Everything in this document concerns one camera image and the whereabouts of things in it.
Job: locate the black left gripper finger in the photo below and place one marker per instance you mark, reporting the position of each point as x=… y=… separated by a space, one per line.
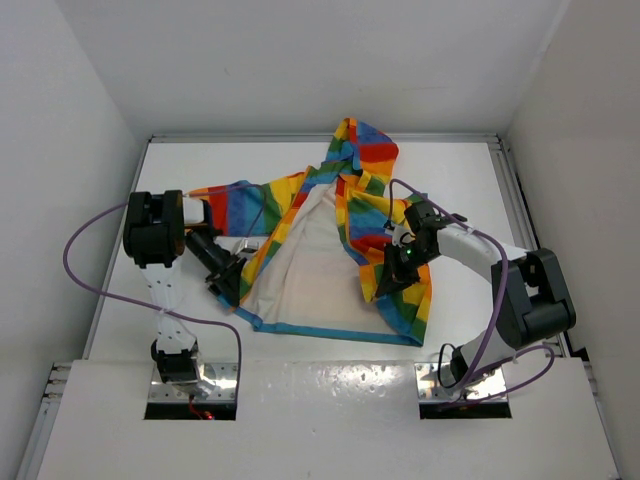
x=225 y=291
x=233 y=271

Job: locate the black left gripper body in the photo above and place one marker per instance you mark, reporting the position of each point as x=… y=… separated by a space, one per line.
x=208 y=254

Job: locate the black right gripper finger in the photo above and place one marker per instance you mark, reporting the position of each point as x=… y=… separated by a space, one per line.
x=390 y=257
x=389 y=284

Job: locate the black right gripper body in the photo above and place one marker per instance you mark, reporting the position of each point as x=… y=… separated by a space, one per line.
x=414 y=256

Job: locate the rainbow striped hooded jacket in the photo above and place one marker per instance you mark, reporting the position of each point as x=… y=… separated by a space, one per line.
x=323 y=237

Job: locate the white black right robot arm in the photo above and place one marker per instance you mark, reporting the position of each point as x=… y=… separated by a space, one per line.
x=531 y=300

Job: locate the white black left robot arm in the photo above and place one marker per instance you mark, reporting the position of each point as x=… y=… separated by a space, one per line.
x=158 y=230

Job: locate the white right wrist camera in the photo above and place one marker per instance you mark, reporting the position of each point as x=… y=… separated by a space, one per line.
x=402 y=236

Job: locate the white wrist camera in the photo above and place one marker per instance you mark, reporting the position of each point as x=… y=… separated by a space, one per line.
x=246 y=247
x=402 y=236

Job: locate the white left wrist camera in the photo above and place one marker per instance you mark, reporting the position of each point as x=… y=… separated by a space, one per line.
x=246 y=247

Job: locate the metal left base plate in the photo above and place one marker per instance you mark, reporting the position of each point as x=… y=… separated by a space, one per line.
x=217 y=385

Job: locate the metal base plate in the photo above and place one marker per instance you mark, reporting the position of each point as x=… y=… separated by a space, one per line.
x=217 y=385
x=489 y=386

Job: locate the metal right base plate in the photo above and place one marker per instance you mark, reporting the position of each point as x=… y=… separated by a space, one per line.
x=489 y=386

